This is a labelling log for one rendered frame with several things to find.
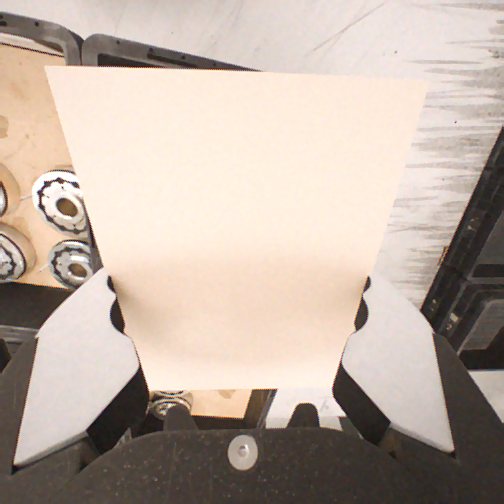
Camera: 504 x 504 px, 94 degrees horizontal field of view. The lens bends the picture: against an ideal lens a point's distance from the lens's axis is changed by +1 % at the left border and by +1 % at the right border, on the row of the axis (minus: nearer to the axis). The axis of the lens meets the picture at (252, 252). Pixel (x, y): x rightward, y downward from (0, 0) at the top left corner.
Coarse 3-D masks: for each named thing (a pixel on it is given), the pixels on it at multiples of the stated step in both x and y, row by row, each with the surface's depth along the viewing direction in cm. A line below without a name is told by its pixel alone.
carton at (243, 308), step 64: (64, 128) 8; (128, 128) 8; (192, 128) 8; (256, 128) 8; (320, 128) 8; (384, 128) 8; (128, 192) 9; (192, 192) 9; (256, 192) 9; (320, 192) 9; (384, 192) 9; (128, 256) 10; (192, 256) 10; (256, 256) 10; (320, 256) 11; (128, 320) 12; (192, 320) 12; (256, 320) 12; (320, 320) 12; (192, 384) 15; (256, 384) 15; (320, 384) 15
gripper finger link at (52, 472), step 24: (24, 360) 7; (0, 384) 6; (24, 384) 6; (0, 408) 6; (24, 408) 6; (0, 432) 5; (0, 456) 5; (48, 456) 5; (72, 456) 5; (96, 456) 6; (0, 480) 5; (24, 480) 5; (48, 480) 5
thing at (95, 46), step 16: (96, 48) 21; (112, 48) 21; (128, 48) 22; (144, 48) 22; (160, 48) 22; (96, 64) 22; (160, 64) 22; (176, 64) 23; (192, 64) 23; (208, 64) 22; (224, 64) 22
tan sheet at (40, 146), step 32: (0, 64) 29; (32, 64) 29; (64, 64) 30; (0, 96) 31; (32, 96) 31; (0, 128) 33; (32, 128) 33; (0, 160) 34; (32, 160) 35; (64, 160) 35; (32, 224) 39
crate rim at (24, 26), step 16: (0, 16) 20; (16, 16) 20; (16, 32) 21; (32, 32) 21; (48, 32) 21; (64, 32) 21; (64, 48) 21; (80, 48) 22; (80, 64) 22; (96, 256) 31; (96, 272) 33
